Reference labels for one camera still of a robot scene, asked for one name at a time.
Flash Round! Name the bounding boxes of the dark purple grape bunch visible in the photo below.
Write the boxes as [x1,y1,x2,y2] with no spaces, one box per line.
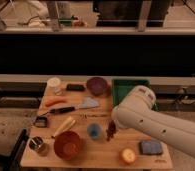
[106,120,117,141]

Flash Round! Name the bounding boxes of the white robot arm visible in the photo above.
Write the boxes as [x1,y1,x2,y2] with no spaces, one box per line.
[112,85,195,158]

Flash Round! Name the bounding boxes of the green plastic tray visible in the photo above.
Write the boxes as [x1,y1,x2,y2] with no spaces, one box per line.
[112,79,158,111]

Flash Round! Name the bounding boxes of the purple bowl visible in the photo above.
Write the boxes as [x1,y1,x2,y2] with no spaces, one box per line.
[86,77,108,96]

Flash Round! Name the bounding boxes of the black rectangular block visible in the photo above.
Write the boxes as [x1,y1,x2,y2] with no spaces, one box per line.
[66,84,85,91]

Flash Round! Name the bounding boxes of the white lidded jar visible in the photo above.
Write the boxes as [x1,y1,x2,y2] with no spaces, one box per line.
[47,77,61,95]

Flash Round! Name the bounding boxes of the blue plastic cup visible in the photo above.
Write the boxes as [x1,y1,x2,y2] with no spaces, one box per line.
[87,123,101,140]

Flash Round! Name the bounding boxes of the orange carrot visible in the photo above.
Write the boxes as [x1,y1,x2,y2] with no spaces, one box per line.
[45,99,67,107]

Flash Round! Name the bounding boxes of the orange bowl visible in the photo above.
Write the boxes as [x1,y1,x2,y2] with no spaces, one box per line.
[54,131,82,160]

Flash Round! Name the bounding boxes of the small black square dish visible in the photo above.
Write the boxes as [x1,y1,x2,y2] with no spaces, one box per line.
[34,117,48,128]

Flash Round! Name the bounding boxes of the halved orange fruit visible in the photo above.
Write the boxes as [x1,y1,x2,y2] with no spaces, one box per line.
[120,148,136,164]

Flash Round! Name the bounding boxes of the blue sponge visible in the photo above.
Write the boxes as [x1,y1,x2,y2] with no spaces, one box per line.
[139,140,163,155]

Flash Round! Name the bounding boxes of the metal cup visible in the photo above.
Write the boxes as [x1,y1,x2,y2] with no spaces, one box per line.
[29,136,49,156]

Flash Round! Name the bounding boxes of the black chair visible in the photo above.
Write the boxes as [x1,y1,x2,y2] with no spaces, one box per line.
[0,129,29,171]

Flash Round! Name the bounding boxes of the black handled knife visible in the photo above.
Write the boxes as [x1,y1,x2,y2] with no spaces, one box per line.
[39,96,101,117]

